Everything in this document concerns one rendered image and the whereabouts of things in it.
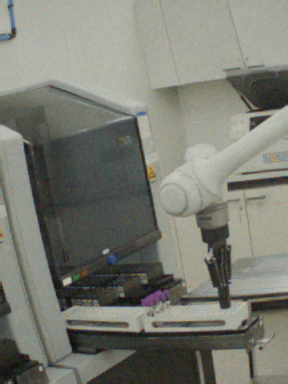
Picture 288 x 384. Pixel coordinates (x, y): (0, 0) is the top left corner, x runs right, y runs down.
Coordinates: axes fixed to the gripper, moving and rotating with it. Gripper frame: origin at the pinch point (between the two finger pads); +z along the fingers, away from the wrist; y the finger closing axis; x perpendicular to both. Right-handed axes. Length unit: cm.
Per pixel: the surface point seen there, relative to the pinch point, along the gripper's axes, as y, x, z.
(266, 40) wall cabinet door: -258, -68, -82
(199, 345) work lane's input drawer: 6.8, -6.3, 12.8
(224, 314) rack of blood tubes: 4.6, 1.7, 3.9
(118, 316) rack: 4.1, -33.1, 4.0
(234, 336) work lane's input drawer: 6.8, 5.2, 10.3
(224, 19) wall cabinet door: -258, -95, -101
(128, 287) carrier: -28, -50, 5
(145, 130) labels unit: -59, -51, -44
